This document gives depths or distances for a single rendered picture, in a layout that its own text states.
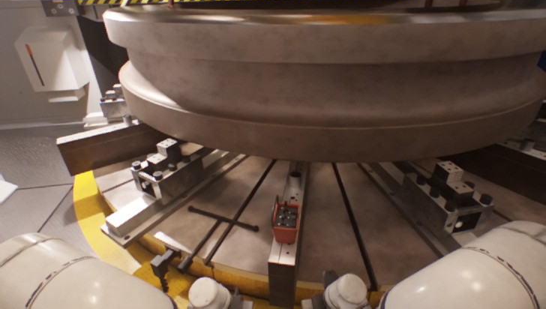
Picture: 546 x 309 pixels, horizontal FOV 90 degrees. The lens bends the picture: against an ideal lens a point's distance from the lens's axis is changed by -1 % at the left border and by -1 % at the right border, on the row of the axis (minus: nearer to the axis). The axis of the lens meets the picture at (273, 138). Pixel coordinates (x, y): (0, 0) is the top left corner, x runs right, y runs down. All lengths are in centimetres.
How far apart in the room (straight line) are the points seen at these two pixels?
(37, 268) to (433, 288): 53
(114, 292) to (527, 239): 58
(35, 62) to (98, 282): 478
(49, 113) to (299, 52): 484
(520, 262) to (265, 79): 161
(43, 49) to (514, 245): 503
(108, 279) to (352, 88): 166
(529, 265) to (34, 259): 67
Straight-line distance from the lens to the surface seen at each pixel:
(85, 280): 47
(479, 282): 46
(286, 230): 151
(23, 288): 51
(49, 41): 497
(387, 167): 274
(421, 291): 47
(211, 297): 98
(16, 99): 598
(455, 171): 218
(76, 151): 331
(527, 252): 54
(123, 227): 234
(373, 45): 169
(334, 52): 165
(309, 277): 195
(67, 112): 571
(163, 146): 235
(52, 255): 53
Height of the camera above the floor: 190
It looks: 28 degrees down
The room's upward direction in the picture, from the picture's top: 1 degrees counter-clockwise
